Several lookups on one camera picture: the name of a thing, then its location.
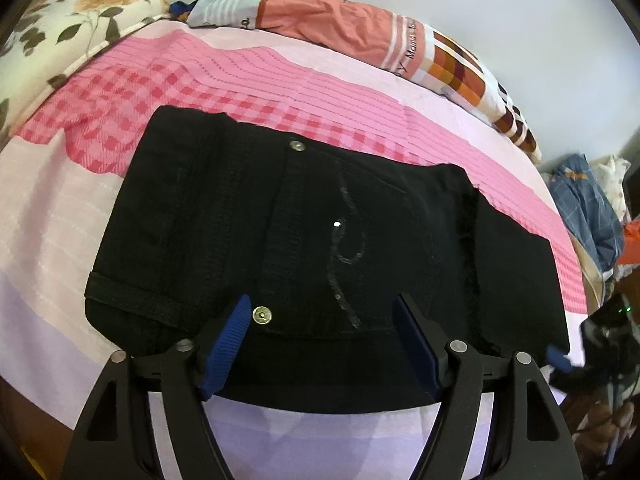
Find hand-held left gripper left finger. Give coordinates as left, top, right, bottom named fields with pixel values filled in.
left=60, top=294, right=252, bottom=480

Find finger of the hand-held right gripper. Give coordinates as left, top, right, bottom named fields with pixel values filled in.
left=545, top=345, right=574, bottom=374

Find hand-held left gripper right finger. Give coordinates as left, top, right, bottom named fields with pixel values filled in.
left=392, top=292, right=583, bottom=480

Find black pants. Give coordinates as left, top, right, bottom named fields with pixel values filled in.
left=84, top=105, right=571, bottom=411

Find brown cloth heap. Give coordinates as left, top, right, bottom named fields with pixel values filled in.
left=570, top=385, right=638, bottom=461

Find orange cloth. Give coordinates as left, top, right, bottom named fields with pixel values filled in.
left=620, top=220, right=640, bottom=268

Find blue plaid cloth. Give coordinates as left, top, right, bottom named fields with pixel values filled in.
left=547, top=154, right=626, bottom=273

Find white cloth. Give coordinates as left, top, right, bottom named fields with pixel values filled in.
left=590, top=155, right=633, bottom=211

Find pink checked bed sheet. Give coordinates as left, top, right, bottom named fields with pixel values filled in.
left=0, top=22, right=588, bottom=480

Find peach patterned quilt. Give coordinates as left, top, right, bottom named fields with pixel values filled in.
left=257, top=0, right=543, bottom=163

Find dark blue small item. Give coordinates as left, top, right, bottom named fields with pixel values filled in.
left=169, top=0, right=197, bottom=23

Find floral pillow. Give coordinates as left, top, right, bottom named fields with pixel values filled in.
left=0, top=0, right=173, bottom=136

